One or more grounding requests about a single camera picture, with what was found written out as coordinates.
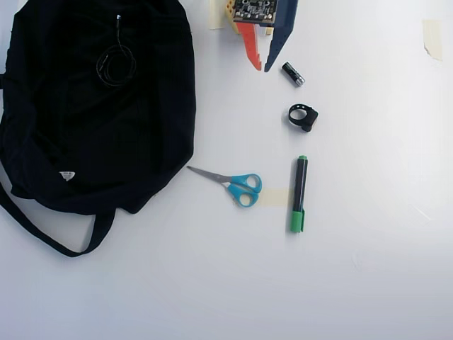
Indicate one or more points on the beige masking tape piece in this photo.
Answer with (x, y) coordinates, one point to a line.
(274, 196)
(433, 39)
(216, 14)

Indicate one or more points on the black fabric bag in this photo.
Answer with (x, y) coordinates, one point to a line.
(95, 141)

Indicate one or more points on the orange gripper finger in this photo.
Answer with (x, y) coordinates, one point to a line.
(253, 44)

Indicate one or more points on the camera circuit board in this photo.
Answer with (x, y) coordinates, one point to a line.
(256, 12)

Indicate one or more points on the green capped black marker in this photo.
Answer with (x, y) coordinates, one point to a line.
(299, 191)

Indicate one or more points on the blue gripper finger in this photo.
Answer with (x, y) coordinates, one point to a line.
(281, 39)

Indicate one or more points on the yellow perforated block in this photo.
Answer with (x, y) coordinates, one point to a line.
(230, 14)

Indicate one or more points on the black cylindrical battery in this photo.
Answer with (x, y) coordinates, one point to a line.
(293, 74)

